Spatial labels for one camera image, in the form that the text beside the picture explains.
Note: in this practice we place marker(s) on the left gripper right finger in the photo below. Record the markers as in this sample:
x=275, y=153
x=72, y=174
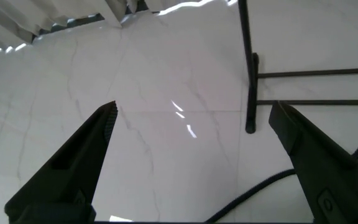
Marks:
x=328, y=174

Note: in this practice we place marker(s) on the black clothes rack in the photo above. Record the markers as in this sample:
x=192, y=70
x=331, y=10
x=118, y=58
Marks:
x=251, y=93

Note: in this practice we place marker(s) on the white curtain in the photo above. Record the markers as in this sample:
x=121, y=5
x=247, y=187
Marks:
x=11, y=18

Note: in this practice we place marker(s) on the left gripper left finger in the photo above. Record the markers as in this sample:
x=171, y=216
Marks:
x=61, y=180

